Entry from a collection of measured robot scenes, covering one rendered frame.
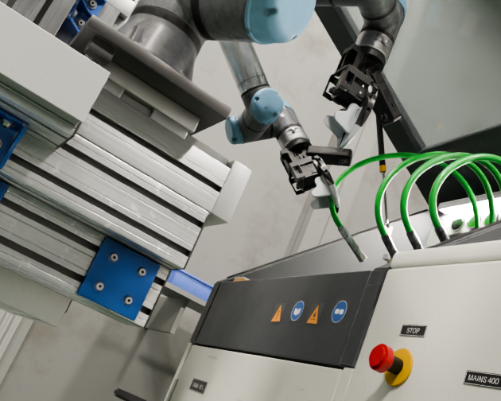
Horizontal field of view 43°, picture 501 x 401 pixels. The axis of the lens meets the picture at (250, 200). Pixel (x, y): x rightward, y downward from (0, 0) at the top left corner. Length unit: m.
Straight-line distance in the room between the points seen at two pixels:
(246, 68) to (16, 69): 0.88
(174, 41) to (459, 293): 0.52
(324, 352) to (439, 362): 0.26
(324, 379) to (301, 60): 4.32
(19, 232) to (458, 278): 0.57
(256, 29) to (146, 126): 0.20
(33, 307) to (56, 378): 3.22
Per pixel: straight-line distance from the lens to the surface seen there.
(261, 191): 4.73
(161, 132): 0.89
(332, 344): 1.03
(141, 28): 0.95
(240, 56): 1.55
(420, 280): 0.92
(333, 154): 1.59
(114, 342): 4.25
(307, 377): 1.05
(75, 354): 4.18
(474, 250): 0.87
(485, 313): 0.81
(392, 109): 1.34
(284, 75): 5.05
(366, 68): 1.33
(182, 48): 0.95
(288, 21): 0.92
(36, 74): 0.73
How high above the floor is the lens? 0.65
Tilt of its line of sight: 19 degrees up
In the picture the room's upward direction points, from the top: 23 degrees clockwise
